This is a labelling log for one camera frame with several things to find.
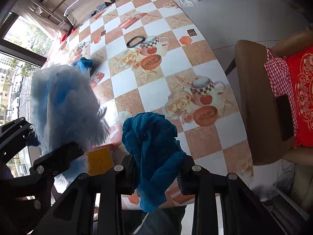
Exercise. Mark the brown chair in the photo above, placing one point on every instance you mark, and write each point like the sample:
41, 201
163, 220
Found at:
268, 120

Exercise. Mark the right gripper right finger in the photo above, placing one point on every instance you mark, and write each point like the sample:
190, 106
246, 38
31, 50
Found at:
242, 211

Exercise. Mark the red gingham cloth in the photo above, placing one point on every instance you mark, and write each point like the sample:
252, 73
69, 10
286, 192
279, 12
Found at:
280, 81

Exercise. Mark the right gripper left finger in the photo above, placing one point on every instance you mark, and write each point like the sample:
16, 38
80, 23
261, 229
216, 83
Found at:
92, 204

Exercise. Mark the red embroidered cushion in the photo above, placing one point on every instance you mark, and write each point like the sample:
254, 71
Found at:
300, 67

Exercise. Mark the blue cloth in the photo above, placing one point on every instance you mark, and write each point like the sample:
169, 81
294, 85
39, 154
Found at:
84, 65
151, 140

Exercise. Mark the checkered patterned tablecloth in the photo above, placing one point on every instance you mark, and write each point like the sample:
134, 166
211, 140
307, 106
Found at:
151, 57

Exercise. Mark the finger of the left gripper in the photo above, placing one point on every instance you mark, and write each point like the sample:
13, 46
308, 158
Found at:
56, 162
15, 136

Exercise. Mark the pink patterned cardboard box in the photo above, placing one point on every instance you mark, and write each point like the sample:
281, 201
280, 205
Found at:
100, 159

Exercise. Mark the light blue fluffy scrunchie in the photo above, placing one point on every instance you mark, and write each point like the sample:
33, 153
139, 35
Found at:
65, 109

